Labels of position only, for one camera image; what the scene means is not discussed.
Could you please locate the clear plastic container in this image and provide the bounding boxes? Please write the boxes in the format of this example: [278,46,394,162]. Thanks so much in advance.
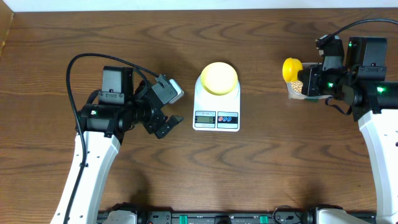
[282,58,337,101]

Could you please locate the soybeans in container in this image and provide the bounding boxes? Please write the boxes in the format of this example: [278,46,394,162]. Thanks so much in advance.
[290,81,303,93]

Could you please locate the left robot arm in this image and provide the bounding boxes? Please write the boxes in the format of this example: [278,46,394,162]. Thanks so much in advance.
[52,66,184,223]

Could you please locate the yellow measuring scoop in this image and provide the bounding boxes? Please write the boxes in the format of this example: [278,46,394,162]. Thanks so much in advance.
[282,58,303,83]

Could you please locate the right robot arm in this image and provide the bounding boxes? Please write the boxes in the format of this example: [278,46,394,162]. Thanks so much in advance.
[292,35,397,223]

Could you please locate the yellow plastic bowl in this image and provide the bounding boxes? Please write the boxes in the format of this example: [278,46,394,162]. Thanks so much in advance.
[200,62,238,96]

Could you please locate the white digital kitchen scale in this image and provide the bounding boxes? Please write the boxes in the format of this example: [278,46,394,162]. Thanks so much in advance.
[192,77,241,132]

